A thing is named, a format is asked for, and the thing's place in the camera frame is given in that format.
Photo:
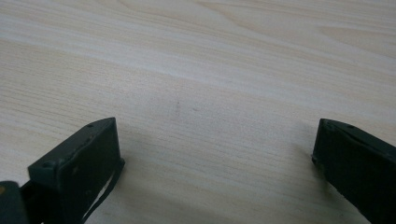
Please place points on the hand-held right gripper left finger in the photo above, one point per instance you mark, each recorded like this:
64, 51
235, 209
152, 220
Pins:
81, 165

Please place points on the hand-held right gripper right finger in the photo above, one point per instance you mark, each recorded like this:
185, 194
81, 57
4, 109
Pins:
358, 165

